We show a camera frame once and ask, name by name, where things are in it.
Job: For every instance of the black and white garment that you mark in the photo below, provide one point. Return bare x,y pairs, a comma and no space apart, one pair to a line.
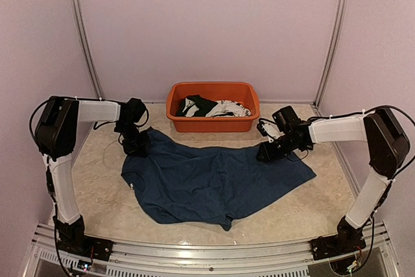
197,106

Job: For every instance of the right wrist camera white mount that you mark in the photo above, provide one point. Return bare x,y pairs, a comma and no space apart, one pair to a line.
268,130

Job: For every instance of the right aluminium corner post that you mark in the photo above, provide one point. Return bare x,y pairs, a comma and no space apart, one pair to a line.
331,52

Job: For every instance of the dark blue t-shirt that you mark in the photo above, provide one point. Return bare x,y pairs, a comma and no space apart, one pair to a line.
175,183

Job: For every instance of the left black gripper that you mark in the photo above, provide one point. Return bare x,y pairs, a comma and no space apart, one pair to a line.
139,150

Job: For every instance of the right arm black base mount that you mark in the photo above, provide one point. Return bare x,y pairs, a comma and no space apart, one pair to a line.
337,248

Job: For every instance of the orange plastic tub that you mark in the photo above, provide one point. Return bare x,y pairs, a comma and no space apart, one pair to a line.
240,92

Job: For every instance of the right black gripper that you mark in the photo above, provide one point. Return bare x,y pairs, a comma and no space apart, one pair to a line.
268,154

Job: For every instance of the aluminium corner post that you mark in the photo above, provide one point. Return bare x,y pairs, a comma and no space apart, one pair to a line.
331,52
86,49

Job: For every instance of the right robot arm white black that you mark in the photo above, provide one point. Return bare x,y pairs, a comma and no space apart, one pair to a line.
387,145

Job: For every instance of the left aluminium corner post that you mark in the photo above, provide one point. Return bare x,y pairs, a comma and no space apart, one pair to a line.
86,49

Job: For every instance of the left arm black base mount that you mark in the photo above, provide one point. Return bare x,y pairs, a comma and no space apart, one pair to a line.
91,247

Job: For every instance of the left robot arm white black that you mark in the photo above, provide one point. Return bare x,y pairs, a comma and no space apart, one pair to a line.
55,136

